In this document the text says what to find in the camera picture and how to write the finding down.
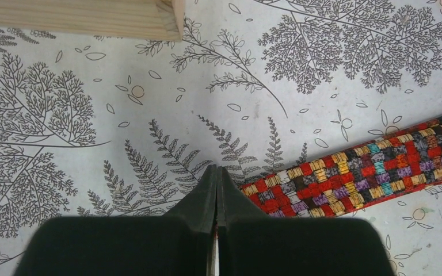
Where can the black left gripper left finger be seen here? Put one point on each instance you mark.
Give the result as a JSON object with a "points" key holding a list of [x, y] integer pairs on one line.
{"points": [[179, 242]]}

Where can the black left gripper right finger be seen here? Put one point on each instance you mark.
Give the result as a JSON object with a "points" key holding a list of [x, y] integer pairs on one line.
{"points": [[253, 243]]}

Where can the red checkered patterned tie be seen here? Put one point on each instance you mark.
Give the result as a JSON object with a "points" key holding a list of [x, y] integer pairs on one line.
{"points": [[370, 173]]}

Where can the white floral table mat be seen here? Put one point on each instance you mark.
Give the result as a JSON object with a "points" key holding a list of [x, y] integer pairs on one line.
{"points": [[110, 126]]}

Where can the wooden compartment tray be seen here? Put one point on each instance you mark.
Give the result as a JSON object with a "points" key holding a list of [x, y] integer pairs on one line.
{"points": [[152, 20]]}

